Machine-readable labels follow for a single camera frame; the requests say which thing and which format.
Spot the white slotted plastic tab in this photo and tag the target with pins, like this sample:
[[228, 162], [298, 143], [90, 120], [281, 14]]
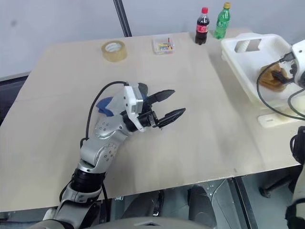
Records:
[[274, 120]]

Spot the dark green terry sock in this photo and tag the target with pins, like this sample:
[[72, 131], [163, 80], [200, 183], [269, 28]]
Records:
[[143, 87]]

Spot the green bottle with yellow cap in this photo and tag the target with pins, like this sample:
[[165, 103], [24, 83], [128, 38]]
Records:
[[222, 22]]

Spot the clear packing tape roll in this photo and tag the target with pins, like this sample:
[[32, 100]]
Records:
[[114, 51]]

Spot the cola bottle with red cap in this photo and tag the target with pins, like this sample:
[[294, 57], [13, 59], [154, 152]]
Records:
[[202, 27]]

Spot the metal table frame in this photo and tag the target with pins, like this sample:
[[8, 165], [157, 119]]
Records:
[[238, 200]]

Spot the blue object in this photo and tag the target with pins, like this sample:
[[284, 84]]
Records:
[[104, 107]]

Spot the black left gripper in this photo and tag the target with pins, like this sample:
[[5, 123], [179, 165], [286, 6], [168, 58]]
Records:
[[147, 119]]

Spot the black floor stand base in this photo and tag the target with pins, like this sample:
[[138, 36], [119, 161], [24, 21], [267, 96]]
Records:
[[276, 187]]

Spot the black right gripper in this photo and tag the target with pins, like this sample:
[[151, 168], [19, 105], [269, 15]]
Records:
[[292, 70]]

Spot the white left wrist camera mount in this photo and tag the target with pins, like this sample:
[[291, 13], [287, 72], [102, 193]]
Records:
[[131, 97]]

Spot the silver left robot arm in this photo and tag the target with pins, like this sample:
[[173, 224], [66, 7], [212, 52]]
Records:
[[100, 145]]

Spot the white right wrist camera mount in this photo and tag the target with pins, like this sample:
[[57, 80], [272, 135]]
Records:
[[299, 55]]

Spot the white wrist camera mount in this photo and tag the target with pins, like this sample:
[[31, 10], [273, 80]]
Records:
[[299, 55], [131, 97]]

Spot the black slanted pole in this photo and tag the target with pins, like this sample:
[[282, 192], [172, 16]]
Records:
[[123, 17]]

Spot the white plastic tray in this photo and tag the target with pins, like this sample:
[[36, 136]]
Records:
[[247, 59]]

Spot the grey robot torso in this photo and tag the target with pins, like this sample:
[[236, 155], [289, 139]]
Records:
[[133, 223]]

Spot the clear box of coloured pieces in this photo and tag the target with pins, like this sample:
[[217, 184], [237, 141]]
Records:
[[164, 44]]

